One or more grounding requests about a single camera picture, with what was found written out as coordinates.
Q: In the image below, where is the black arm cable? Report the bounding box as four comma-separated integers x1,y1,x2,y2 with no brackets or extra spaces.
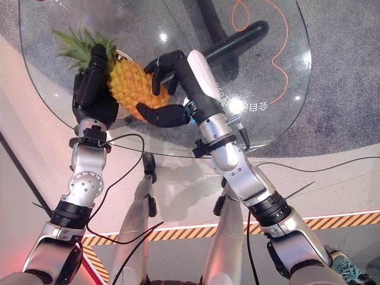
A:
85,133,164,246
245,212,261,285

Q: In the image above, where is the yellow black hazard tape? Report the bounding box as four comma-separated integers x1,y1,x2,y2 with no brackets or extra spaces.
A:
80,211,380,285

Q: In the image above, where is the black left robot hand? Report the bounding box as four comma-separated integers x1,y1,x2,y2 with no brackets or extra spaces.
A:
72,43,120,129

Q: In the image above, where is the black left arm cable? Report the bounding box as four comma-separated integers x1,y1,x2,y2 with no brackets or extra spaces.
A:
85,133,164,246

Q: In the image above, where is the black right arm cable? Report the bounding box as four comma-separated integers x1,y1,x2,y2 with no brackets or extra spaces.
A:
245,212,261,285

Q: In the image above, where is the black floor cable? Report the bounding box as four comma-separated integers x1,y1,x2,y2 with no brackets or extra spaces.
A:
254,156,380,173

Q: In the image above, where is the silver right robot leg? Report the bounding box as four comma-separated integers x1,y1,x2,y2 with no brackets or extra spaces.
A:
201,178,251,285

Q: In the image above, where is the black tubular table base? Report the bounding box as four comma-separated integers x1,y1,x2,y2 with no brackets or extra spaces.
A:
195,0,270,83

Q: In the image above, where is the silver robot leg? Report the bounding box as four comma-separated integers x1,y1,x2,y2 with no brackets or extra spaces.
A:
201,178,251,285
109,153,158,285

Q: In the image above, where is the thin orange cable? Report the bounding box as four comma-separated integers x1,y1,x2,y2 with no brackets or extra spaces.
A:
231,0,290,105

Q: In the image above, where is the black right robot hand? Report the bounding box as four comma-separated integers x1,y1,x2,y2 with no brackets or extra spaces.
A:
136,49,226,129

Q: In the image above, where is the black wrist cable plug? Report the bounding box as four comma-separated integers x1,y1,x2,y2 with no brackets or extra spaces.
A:
230,117,252,149

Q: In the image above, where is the silver left robot leg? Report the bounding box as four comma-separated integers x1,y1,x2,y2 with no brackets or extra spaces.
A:
109,153,158,285

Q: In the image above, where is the yellow pineapple with green crown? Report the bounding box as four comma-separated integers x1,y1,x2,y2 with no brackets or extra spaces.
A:
52,27,170,121

